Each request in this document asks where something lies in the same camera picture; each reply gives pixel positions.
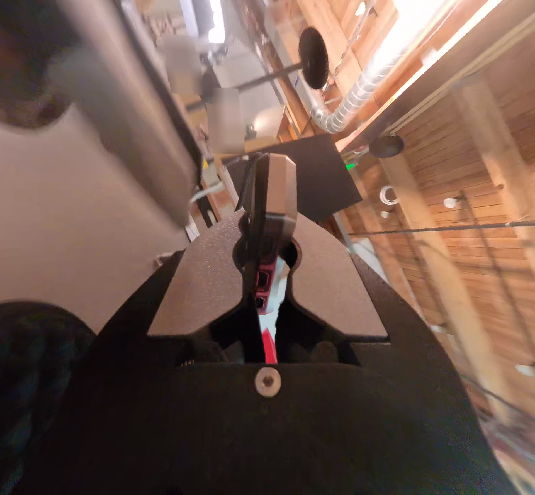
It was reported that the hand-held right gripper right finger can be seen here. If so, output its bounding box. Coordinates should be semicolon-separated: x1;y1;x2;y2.
288;213;390;340

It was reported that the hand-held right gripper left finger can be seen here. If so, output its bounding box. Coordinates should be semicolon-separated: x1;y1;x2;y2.
146;210;253;338

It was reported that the red plastic bin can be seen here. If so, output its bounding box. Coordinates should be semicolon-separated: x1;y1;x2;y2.
260;327;279;365

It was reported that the grey hdmi hub box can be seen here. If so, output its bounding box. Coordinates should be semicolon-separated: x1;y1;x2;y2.
240;152;299;324

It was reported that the black pole stand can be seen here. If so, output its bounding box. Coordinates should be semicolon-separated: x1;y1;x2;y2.
184;27;332;108

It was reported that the long ceiling light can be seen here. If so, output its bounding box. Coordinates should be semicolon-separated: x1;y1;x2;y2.
361;0;535;101

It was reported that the silver flexible duct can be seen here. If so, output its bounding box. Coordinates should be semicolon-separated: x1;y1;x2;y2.
310;55;404;135

